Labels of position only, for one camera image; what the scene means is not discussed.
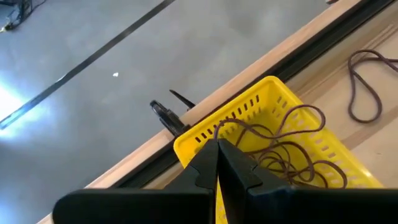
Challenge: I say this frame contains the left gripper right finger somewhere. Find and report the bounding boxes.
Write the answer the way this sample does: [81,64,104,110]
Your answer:
[217,139,398,224]

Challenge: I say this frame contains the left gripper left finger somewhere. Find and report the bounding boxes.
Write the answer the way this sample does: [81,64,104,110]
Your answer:
[52,139,220,224]

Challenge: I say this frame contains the yellow plastic basket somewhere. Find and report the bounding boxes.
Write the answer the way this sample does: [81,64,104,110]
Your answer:
[172,75,384,224]

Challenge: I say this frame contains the black aluminium table frame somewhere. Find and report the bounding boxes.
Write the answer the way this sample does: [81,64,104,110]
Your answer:
[110,0,398,189]

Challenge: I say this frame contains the black monitor cables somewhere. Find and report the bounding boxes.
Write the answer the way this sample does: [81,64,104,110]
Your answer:
[0,0,47,32]

